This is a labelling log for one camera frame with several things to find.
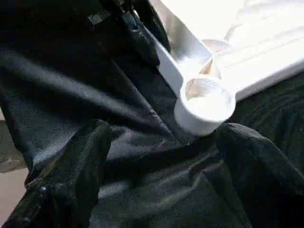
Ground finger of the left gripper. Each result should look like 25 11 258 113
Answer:
120 9 161 66
137 0 171 54

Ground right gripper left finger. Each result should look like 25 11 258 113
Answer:
4 119 113 228

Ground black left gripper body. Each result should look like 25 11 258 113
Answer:
85 0 138 27

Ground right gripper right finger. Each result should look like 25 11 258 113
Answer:
214 123 304 228

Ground white plastic table top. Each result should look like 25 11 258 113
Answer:
150 0 304 138

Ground black plastic mat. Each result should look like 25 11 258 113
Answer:
0 0 304 228

